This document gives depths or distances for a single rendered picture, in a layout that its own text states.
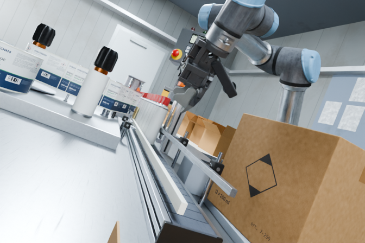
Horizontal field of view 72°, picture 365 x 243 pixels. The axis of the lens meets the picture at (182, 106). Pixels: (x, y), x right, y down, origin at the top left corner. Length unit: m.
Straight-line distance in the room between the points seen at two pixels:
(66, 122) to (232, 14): 0.64
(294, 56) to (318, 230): 0.63
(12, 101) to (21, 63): 0.14
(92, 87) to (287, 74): 0.76
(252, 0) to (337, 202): 0.43
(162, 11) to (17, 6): 2.53
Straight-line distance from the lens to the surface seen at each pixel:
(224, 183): 0.47
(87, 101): 1.08
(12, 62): 1.03
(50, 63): 1.34
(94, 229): 0.44
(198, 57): 0.62
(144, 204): 0.56
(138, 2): 5.37
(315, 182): 0.54
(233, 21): 0.59
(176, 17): 5.52
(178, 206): 0.42
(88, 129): 0.93
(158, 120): 1.00
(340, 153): 0.55
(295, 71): 1.00
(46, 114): 0.94
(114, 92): 1.31
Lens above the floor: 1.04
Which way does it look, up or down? 2 degrees up
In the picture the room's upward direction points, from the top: 24 degrees clockwise
